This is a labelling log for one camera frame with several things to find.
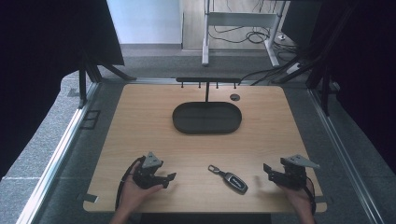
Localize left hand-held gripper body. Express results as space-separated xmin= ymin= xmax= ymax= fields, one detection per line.
xmin=133 ymin=151 xmax=169 ymax=189

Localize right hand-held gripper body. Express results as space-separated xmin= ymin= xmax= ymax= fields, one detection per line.
xmin=271 ymin=154 xmax=321 ymax=191

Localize black car key fob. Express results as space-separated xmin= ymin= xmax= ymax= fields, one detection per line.
xmin=207 ymin=164 xmax=249 ymax=196

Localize black key stand with tray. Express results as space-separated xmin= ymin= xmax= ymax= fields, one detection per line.
xmin=171 ymin=77 xmax=243 ymax=135

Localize person's right hand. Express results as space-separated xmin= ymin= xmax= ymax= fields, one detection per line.
xmin=277 ymin=177 xmax=316 ymax=217

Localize person's left hand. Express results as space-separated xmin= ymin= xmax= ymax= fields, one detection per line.
xmin=119 ymin=161 xmax=164 ymax=217

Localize grey tape strip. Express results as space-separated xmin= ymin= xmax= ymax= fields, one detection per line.
xmin=76 ymin=192 xmax=100 ymax=203

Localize black metal stand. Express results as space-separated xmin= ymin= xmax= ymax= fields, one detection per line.
xmin=272 ymin=6 xmax=356 ymax=117
xmin=77 ymin=49 xmax=137 ymax=110

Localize black curtain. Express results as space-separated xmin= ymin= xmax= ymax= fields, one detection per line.
xmin=281 ymin=0 xmax=396 ymax=175
xmin=0 ymin=0 xmax=125 ymax=180

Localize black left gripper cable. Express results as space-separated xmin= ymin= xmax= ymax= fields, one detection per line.
xmin=114 ymin=155 xmax=147 ymax=211

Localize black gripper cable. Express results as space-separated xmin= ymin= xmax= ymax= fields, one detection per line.
xmin=114 ymin=155 xmax=147 ymax=211
xmin=304 ymin=175 xmax=318 ymax=217

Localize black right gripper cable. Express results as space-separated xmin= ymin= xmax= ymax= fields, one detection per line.
xmin=304 ymin=175 xmax=318 ymax=217

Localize aluminium rail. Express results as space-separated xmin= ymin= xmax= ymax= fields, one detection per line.
xmin=306 ymin=88 xmax=386 ymax=224
xmin=15 ymin=82 xmax=101 ymax=224

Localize black rectangular floor frame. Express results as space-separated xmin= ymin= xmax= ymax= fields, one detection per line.
xmin=79 ymin=108 xmax=102 ymax=131

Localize black floor cables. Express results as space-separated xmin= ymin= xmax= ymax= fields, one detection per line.
xmin=207 ymin=24 xmax=300 ymax=87

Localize white desk frame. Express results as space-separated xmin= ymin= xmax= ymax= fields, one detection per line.
xmin=201 ymin=0 xmax=288 ymax=68

